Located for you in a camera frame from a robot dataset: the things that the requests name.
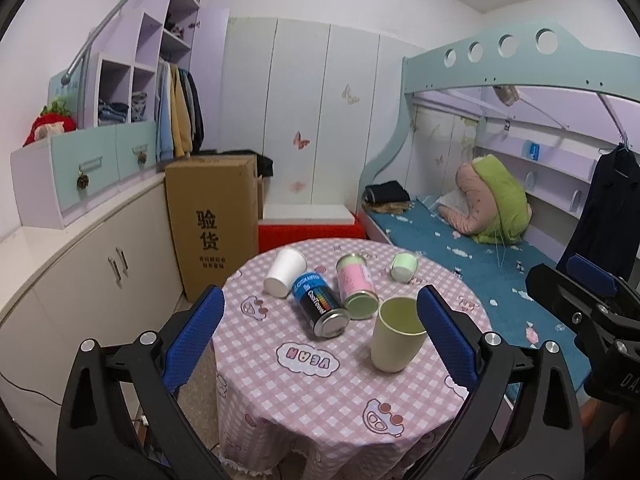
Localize red strawberry plush toy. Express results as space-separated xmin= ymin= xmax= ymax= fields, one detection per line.
xmin=24 ymin=98 xmax=77 ymax=146

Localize hanging clothes row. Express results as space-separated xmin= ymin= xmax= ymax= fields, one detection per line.
xmin=154 ymin=58 xmax=205 ymax=162

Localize white paper cup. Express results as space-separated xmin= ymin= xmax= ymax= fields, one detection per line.
xmin=264 ymin=247 xmax=307 ymax=299

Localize green small cup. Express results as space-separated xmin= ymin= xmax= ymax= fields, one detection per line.
xmin=390 ymin=252 xmax=419 ymax=284

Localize teal patterned mattress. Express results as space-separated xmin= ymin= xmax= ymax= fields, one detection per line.
xmin=369 ymin=200 xmax=590 ymax=389

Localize white pillow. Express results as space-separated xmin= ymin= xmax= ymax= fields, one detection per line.
xmin=436 ymin=188 xmax=469 ymax=217

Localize teal drawer cabinet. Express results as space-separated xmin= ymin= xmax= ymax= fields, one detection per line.
xmin=10 ymin=122 xmax=156 ymax=230

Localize hanging dark garment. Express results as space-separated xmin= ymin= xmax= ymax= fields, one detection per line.
xmin=556 ymin=144 xmax=640 ymax=281

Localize black blue can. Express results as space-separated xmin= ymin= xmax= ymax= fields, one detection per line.
xmin=292 ymin=272 xmax=350 ymax=339

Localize cream plastic cup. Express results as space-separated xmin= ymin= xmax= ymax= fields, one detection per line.
xmin=370 ymin=297 xmax=427 ymax=374

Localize grey metal handrail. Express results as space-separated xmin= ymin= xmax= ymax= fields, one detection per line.
xmin=49 ymin=0 xmax=201 ymax=129

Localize red storage box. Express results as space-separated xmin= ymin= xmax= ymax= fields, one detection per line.
xmin=258 ymin=217 xmax=367 ymax=254

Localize purple bed wall shelf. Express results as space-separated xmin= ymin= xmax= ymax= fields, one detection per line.
xmin=476 ymin=133 xmax=597 ymax=218

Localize white low cabinet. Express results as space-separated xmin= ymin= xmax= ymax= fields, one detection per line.
xmin=1 ymin=183 xmax=182 ymax=468

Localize folded dark clothes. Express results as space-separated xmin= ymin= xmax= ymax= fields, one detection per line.
xmin=362 ymin=180 xmax=411 ymax=214

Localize black clothes on box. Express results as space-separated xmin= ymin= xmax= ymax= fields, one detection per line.
xmin=199 ymin=148 xmax=276 ymax=179

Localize tall cardboard box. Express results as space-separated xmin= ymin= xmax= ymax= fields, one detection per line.
xmin=165 ymin=155 xmax=258 ymax=302

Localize white wardrobe doors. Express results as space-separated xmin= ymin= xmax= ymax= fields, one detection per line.
xmin=218 ymin=18 xmax=422 ymax=210

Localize white board on box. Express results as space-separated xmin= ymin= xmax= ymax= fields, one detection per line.
xmin=259 ymin=204 xmax=355 ymax=226

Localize green pink rolled quilt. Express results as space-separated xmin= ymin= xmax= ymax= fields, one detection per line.
xmin=437 ymin=155 xmax=533 ymax=245

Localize pink green can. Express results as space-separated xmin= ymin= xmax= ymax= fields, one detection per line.
xmin=336 ymin=254 xmax=378 ymax=320

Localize blue box on shelf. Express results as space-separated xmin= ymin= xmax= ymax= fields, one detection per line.
xmin=526 ymin=143 xmax=540 ymax=160

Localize folded jeans in cubby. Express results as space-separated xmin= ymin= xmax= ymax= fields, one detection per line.
xmin=98 ymin=101 xmax=129 ymax=126

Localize purple stair shelf unit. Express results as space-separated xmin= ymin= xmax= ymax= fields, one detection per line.
xmin=77 ymin=0 xmax=229 ymax=150

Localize pink checkered tablecloth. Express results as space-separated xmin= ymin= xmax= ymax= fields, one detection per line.
xmin=213 ymin=252 xmax=466 ymax=479

